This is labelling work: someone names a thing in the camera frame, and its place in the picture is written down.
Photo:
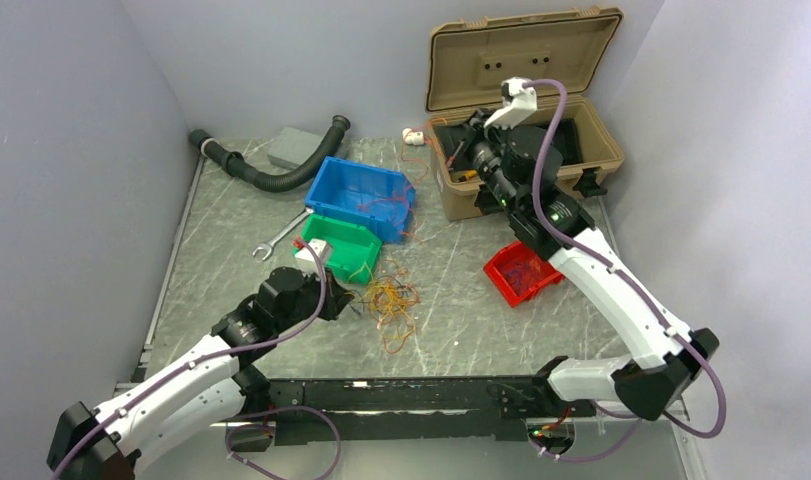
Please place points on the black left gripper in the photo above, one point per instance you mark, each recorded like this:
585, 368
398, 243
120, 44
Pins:
335, 299

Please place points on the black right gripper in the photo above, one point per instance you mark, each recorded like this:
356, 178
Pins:
478, 118

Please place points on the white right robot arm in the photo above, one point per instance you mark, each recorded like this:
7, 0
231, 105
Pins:
664, 356

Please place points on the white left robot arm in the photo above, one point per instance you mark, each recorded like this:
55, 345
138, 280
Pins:
216, 379

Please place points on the white pipe elbow fitting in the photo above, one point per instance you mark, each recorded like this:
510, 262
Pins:
413, 137

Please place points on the green plastic bin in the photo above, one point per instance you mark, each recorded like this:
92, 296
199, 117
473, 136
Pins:
355, 249

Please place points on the silver open-end wrench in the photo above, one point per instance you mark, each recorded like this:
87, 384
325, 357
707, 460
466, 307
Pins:
264, 250

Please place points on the black toolbox tray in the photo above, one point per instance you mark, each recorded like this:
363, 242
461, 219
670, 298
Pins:
525, 143

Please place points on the blue plastic bin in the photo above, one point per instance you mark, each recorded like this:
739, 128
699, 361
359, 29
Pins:
377, 198

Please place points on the tan plastic toolbox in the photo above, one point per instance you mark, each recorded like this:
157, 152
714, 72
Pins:
520, 68

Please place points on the red plastic bin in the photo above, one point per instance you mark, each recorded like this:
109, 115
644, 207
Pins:
519, 274

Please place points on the grey flat block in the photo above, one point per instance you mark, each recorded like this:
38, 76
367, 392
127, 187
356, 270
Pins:
292, 148

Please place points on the yellow handled screwdriver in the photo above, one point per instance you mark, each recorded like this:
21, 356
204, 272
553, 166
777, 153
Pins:
466, 176

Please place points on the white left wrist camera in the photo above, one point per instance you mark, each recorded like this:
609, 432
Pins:
309, 253

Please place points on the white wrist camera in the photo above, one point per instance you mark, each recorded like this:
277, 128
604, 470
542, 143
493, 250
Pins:
519, 102
309, 253

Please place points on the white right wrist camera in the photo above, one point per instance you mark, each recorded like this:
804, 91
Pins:
519, 102

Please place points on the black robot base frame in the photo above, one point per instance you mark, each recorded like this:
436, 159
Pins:
293, 412

